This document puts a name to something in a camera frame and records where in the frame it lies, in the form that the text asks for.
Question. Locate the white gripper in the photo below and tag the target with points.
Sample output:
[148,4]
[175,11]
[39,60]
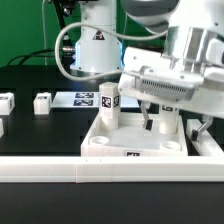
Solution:
[208,98]

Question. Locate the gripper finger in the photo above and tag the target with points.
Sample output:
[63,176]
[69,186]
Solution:
[147,123]

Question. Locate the white square tabletop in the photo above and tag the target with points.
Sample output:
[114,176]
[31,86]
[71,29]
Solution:
[131,139]

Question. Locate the white L-shaped fence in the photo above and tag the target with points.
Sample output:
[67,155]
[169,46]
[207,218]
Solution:
[111,169]

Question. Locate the white part at left edge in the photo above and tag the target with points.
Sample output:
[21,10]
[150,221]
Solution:
[1,128]

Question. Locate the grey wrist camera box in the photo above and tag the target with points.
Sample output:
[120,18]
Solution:
[166,83]

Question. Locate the white marker base plate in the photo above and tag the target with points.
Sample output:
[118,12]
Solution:
[86,100]

